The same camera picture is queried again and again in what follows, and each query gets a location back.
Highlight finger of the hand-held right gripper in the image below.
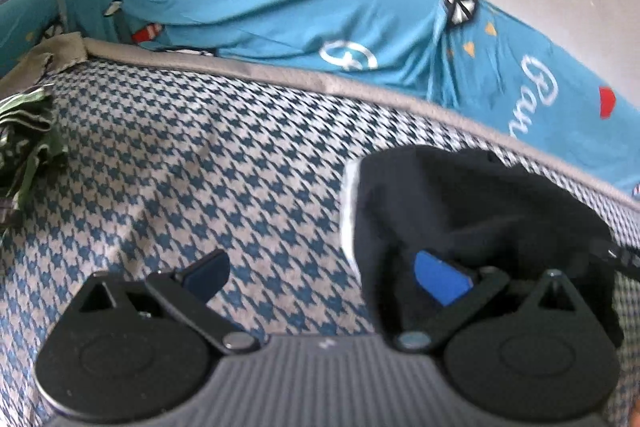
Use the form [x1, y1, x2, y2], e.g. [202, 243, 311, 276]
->
[590, 237, 640, 279]

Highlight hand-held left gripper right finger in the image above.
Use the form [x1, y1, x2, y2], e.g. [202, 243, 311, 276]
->
[392, 249, 588, 355]

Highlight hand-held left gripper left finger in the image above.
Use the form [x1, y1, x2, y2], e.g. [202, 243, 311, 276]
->
[70, 249, 261, 355]

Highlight black pants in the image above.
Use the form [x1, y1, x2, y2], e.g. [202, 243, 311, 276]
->
[345, 146, 626, 348]

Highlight green camouflage garment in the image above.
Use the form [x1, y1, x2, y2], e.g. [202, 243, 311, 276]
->
[0, 84, 71, 228]

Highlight olive cloth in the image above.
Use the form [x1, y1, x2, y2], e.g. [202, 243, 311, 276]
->
[0, 32, 91, 92]

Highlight blue printed bed sheet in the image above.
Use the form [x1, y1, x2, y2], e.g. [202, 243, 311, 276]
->
[0, 0, 640, 202]

